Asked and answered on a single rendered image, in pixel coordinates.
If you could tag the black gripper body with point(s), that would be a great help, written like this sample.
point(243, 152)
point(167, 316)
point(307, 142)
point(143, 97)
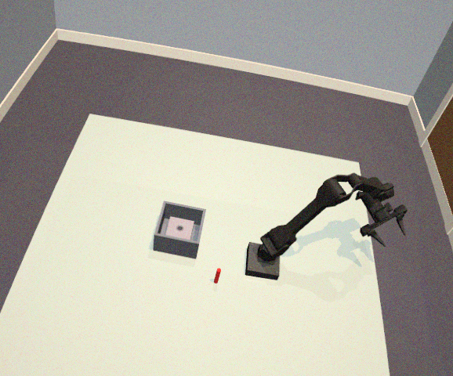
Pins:
point(396, 212)

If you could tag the red peg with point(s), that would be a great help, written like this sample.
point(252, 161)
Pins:
point(217, 275)

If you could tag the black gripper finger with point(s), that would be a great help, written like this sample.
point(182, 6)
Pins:
point(374, 235)
point(400, 222)

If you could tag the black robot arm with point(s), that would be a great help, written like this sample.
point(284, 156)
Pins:
point(278, 240)

